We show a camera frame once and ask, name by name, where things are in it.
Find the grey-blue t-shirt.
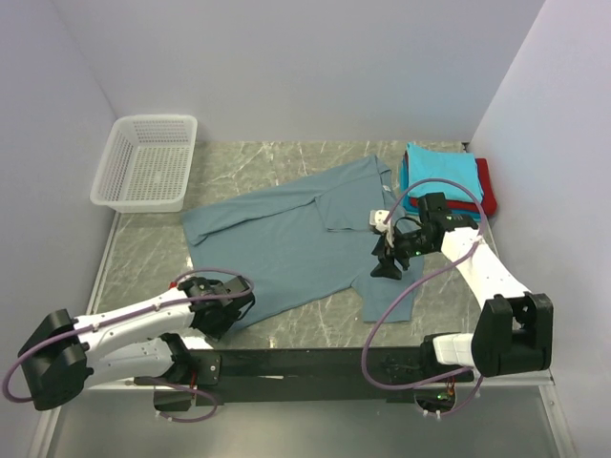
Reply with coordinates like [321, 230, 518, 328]
[181, 156, 424, 329]

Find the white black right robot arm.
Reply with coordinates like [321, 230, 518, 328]
[369, 193, 554, 377]

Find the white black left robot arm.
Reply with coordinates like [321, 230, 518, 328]
[16, 276, 256, 411]

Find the teal folded t-shirt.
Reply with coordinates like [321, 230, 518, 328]
[398, 151, 484, 223]

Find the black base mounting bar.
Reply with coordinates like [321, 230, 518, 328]
[164, 344, 458, 406]

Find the light blue folded t-shirt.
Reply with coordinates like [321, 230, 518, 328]
[407, 143, 483, 203]

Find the white perforated plastic basket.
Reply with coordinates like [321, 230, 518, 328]
[90, 114, 198, 214]

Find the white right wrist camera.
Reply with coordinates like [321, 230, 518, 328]
[369, 210, 393, 246]

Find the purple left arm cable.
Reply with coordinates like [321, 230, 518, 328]
[2, 269, 255, 425]

